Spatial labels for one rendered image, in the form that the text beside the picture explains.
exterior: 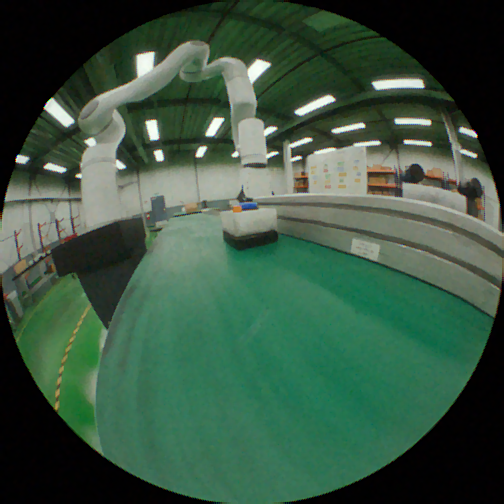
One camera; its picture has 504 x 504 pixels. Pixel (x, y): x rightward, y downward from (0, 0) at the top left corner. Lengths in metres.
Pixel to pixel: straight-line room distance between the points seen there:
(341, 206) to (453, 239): 0.16
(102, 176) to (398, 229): 0.60
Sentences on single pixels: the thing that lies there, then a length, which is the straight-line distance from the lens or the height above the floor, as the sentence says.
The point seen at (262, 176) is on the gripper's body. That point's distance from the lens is 0.49.
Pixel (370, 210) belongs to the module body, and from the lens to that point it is 0.22.
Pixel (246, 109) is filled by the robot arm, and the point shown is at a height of 1.18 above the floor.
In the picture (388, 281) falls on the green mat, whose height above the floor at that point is 0.78.
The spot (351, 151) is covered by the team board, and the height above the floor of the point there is 1.85.
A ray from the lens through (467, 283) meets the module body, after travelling 0.22.
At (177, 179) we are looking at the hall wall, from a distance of 11.53.
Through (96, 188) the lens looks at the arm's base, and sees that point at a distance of 0.50.
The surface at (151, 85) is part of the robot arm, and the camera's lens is 0.64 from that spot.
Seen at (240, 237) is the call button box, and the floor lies 0.80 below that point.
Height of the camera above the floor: 0.86
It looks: 20 degrees down
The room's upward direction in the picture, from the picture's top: 5 degrees counter-clockwise
